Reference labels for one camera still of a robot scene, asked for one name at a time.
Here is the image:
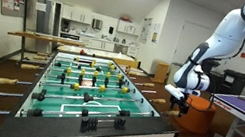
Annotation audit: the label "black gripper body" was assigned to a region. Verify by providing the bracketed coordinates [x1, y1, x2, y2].
[169, 91, 193, 110]

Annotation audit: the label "wooden foosball handle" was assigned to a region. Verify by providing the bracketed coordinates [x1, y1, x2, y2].
[32, 54, 47, 62]
[151, 96, 168, 107]
[142, 81, 155, 89]
[35, 50, 51, 59]
[162, 107, 181, 120]
[0, 75, 19, 88]
[20, 62, 41, 72]

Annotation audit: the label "orange round stool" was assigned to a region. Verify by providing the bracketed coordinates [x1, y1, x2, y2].
[173, 92, 220, 137]

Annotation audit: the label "small wooden cabinet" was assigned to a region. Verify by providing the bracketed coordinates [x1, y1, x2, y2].
[152, 60, 171, 85]

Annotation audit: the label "black waste bin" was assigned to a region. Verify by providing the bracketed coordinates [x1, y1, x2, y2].
[206, 70, 226, 95]
[219, 68, 245, 98]

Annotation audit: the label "yellow foosball player figure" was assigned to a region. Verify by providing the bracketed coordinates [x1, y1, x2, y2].
[104, 71, 113, 81]
[97, 84, 107, 94]
[120, 85, 130, 96]
[79, 67, 87, 78]
[64, 66, 73, 78]
[92, 69, 100, 79]
[116, 73, 125, 82]
[70, 81, 81, 92]

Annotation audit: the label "white door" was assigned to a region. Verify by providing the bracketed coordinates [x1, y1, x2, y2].
[171, 19, 213, 71]

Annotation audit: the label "black score counter beads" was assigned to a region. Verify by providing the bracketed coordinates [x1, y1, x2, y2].
[78, 110, 128, 137]

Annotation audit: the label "white upper kitchen cabinet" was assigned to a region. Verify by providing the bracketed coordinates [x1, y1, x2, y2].
[116, 18, 143, 38]
[60, 3, 95, 26]

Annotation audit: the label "white top wooden table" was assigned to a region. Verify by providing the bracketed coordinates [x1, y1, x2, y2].
[55, 42, 141, 70]

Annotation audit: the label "wooden foosball table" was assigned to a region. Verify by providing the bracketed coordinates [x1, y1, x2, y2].
[0, 41, 191, 137]

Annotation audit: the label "white kitchen counter cabinets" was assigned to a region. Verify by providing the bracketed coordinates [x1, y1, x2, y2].
[58, 30, 141, 59]

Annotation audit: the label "black soap dispenser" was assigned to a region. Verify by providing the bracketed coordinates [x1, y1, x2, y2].
[107, 26, 115, 35]

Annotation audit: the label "small red object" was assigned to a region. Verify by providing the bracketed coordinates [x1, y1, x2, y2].
[78, 48, 87, 56]

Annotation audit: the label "steel paper towel dispenser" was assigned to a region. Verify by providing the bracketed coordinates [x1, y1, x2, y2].
[91, 18, 105, 31]

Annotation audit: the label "black coffee machine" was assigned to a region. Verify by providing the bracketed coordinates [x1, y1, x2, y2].
[60, 18, 72, 34]

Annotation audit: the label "long wooden high table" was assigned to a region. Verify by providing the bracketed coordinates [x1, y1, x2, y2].
[3, 27, 87, 72]

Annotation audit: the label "stainless steel refrigerator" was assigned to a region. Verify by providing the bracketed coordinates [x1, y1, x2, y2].
[17, 0, 65, 57]

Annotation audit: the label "light grey wrist camera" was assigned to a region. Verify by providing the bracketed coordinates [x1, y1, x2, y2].
[162, 83, 188, 102]

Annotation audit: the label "wall poster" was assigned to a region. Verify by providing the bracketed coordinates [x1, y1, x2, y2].
[149, 22, 162, 46]
[138, 15, 154, 46]

